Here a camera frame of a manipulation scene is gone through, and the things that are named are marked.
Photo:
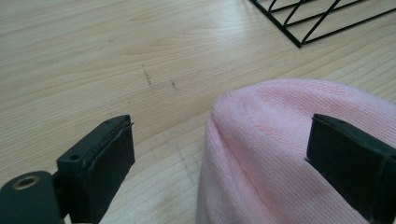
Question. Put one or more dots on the pink knit beanie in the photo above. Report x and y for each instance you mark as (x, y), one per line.
(258, 149)

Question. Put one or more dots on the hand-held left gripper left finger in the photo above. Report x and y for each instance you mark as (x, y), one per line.
(99, 161)

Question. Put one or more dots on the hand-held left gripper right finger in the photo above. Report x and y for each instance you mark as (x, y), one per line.
(348, 155)

